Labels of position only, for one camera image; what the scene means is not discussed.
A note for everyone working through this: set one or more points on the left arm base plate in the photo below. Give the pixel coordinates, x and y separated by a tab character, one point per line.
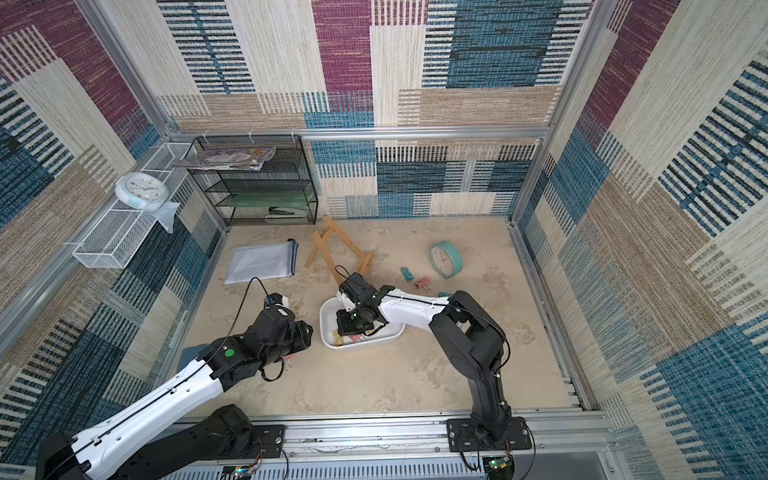
263	440

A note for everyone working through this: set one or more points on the black stapler on shelf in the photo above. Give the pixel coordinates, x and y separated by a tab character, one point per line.
287	211

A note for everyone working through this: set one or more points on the white plastic storage box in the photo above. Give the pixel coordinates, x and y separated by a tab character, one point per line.
333	340

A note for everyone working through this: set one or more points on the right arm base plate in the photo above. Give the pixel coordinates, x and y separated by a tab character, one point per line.
467	434

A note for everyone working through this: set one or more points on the wooden easel stand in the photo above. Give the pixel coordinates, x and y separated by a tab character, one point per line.
338	251

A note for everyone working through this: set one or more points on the magazine on shelf top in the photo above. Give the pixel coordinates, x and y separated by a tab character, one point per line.
228	159

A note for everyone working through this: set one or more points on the black mesh shelf rack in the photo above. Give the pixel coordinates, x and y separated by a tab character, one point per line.
288	171

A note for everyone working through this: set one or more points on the white round wall clock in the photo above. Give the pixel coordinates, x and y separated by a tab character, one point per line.
141	191

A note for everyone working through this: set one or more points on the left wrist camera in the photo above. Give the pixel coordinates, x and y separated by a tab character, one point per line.
276	299

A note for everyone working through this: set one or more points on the teal binder clip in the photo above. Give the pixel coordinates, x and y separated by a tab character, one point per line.
407	275

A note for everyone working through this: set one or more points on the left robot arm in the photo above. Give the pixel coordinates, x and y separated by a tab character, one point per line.
100	451

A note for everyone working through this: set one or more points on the white wire mesh basket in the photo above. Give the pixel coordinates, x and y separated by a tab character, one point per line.
118	233

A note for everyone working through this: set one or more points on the green folder on shelf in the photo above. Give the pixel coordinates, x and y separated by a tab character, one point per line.
268	200

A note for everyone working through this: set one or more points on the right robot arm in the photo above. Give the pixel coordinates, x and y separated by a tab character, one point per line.
471	340

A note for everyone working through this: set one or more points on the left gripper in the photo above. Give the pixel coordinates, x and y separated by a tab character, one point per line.
301	335

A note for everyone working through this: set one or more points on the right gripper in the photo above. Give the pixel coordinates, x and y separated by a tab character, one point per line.
350	321

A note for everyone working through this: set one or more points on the blue cloth pad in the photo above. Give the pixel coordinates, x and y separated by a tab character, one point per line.
189	354

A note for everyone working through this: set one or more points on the green round alarm clock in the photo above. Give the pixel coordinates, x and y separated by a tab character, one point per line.
446	259

